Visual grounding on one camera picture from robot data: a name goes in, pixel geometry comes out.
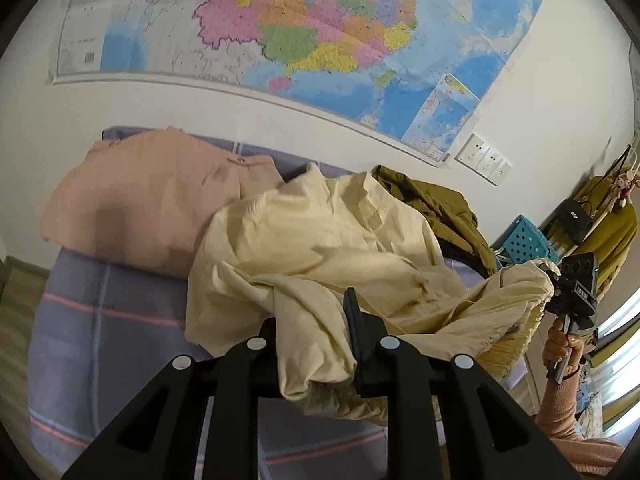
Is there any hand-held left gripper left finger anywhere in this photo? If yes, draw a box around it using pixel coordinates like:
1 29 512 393
62 317 281 480

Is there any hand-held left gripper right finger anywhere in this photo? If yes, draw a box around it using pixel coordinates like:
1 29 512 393
342 287 583 480

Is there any cream yellow garment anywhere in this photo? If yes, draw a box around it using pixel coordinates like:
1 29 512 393
184 162 556 428

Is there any person's right forearm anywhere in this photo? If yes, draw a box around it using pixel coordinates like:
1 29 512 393
532 365 626 480

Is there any person's right hand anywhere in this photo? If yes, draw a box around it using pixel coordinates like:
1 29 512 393
542 319 587 383

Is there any teal plastic basket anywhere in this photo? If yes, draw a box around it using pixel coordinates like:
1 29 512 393
492 215 556 266

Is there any black handbag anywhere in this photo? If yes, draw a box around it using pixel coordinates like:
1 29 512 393
555 198 596 243

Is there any mustard hanging sweater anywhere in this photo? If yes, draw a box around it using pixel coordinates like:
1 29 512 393
545 176 640 291

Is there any yellow fringed cloth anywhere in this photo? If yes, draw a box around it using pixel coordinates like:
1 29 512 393
482 305 546 378

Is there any white curtain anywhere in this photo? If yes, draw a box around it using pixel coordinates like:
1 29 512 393
575 280 640 436

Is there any black garment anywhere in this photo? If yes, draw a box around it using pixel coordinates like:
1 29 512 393
440 242 488 273

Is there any small plush toy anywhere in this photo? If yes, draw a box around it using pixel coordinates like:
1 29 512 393
602 167 636 211

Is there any purple checked blanket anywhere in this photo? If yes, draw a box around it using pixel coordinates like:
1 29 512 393
27 127 501 480

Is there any olive green garment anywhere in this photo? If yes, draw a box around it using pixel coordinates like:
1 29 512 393
372 165 498 278

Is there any pink garment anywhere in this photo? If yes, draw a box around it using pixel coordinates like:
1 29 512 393
40 127 286 278

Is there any white wall socket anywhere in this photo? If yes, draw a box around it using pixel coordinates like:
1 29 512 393
475 146 502 176
456 133 488 165

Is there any colourful wall map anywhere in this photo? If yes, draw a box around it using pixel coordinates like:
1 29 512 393
47 0 545 166

